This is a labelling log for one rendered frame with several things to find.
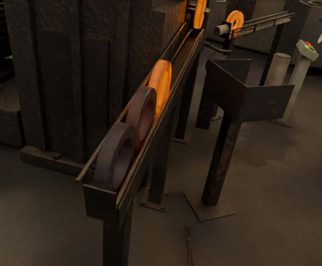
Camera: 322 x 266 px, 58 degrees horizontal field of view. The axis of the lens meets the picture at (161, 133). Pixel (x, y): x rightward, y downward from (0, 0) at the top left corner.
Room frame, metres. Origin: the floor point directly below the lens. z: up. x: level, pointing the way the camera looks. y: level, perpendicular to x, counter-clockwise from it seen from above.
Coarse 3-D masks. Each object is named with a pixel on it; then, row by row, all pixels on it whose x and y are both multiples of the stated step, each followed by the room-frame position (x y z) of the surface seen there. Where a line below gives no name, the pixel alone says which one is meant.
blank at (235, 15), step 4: (232, 12) 2.02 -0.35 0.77; (236, 12) 2.02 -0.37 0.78; (240, 12) 2.04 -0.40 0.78; (228, 16) 2.01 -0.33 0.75; (232, 16) 1.99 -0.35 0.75; (236, 16) 2.02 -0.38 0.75; (240, 16) 2.05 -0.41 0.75; (228, 20) 1.99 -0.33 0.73; (232, 20) 2.00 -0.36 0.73; (236, 20) 2.07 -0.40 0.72; (240, 20) 2.06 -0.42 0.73; (232, 24) 2.01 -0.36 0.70; (236, 24) 2.07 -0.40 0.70; (240, 24) 2.07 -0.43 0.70; (232, 28) 2.01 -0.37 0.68
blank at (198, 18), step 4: (200, 0) 1.56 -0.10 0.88; (204, 0) 1.57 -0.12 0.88; (200, 4) 1.55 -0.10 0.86; (204, 4) 1.59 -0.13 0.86; (196, 8) 1.54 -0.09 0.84; (200, 8) 1.54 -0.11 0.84; (196, 12) 1.53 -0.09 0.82; (200, 12) 1.53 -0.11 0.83; (196, 16) 1.53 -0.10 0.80; (200, 16) 1.53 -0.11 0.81; (196, 20) 1.53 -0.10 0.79; (200, 20) 1.53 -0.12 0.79; (196, 24) 1.55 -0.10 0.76; (200, 24) 1.56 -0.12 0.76
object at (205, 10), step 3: (186, 6) 1.60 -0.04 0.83; (189, 6) 1.60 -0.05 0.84; (192, 6) 1.60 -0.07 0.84; (195, 6) 1.60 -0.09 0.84; (204, 6) 1.61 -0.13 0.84; (186, 9) 1.60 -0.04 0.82; (189, 9) 1.59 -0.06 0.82; (192, 9) 1.59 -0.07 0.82; (195, 9) 1.59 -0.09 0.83; (204, 9) 1.58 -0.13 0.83; (207, 9) 1.59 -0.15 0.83; (186, 12) 1.60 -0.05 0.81; (189, 12) 1.60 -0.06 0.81; (192, 12) 1.59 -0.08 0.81; (204, 12) 1.58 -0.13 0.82; (207, 12) 1.59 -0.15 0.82; (204, 15) 1.59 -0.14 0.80
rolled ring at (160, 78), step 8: (160, 64) 0.88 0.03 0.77; (168, 64) 0.91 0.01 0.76; (152, 72) 0.85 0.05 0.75; (160, 72) 0.84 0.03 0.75; (168, 72) 0.94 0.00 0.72; (152, 80) 0.83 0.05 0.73; (160, 80) 0.83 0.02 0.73; (168, 80) 0.95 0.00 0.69; (160, 88) 0.95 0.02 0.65; (168, 88) 0.96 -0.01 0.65; (160, 96) 0.94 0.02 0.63; (160, 104) 0.90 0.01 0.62
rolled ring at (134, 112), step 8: (144, 88) 0.72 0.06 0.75; (152, 88) 0.74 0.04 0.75; (136, 96) 0.68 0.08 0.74; (144, 96) 0.69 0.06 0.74; (152, 96) 0.74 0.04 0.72; (136, 104) 0.66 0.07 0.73; (144, 104) 0.67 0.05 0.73; (152, 104) 0.77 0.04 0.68; (128, 112) 0.65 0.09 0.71; (136, 112) 0.65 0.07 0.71; (144, 112) 0.78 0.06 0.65; (152, 112) 0.77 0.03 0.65; (128, 120) 0.64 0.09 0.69; (136, 120) 0.64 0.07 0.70; (144, 120) 0.77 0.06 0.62; (152, 120) 0.77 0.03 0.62; (136, 128) 0.63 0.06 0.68; (144, 128) 0.75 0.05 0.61; (136, 136) 0.63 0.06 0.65; (144, 136) 0.72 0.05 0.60; (136, 144) 0.64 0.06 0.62
